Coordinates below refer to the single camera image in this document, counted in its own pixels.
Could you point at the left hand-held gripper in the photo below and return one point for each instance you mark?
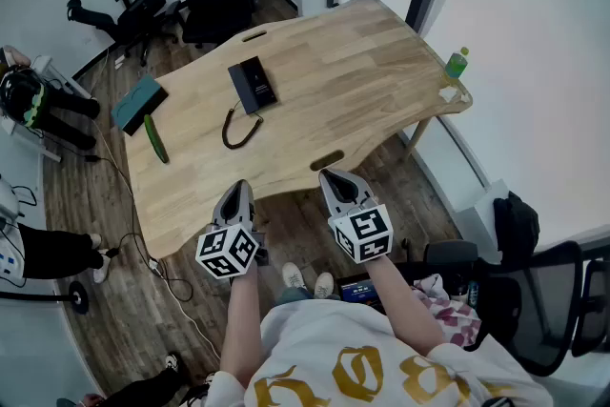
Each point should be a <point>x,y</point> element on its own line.
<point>228,250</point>

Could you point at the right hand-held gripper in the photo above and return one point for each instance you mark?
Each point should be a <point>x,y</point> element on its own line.
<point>364,233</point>

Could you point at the person's left forearm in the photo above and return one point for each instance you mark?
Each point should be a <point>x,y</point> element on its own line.
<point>240,324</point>

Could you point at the person's right forearm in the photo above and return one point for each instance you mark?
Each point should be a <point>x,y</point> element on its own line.
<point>405,300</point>

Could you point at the black box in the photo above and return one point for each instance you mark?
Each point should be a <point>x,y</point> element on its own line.
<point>262,81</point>

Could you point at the person's left white shoe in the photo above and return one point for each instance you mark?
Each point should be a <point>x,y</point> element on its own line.
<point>292,275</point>

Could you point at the person's white shoe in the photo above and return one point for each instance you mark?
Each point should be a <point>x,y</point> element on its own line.
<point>324,285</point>
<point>292,275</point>

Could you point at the person's right white shoe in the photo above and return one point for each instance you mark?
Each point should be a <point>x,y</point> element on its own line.
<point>324,285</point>

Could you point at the wooden table leg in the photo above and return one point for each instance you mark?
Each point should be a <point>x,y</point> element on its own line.
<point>418,138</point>

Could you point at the black tablet with screen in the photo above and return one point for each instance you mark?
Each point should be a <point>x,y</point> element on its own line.
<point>359,291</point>

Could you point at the green cucumber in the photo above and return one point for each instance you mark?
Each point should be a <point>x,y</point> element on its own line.
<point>156,139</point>

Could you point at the white box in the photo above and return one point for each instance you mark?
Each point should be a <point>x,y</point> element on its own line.
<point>476,224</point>

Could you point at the crumpled white paper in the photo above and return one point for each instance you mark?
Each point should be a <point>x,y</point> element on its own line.
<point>449,94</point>

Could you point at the teal box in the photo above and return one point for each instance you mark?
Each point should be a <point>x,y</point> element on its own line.
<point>136,102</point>

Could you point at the white shirt with gold print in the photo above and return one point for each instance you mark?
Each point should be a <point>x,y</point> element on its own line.
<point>343,348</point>

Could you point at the floral cloth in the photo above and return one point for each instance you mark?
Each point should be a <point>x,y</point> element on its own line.
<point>450,314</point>

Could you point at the green drink bottle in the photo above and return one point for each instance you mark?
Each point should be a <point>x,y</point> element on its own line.
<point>456,64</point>

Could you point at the black backpack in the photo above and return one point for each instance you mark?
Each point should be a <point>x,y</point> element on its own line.
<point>517,221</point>

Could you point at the black stand with round base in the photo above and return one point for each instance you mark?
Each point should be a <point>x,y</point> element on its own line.
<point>77,298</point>

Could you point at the low black office chair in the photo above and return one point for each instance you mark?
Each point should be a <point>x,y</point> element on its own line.
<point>136,16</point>

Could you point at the black mesh chair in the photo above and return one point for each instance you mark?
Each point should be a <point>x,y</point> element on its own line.
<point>548,300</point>

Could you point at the black and green helmet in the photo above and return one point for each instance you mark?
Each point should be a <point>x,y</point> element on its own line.
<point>19,95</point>

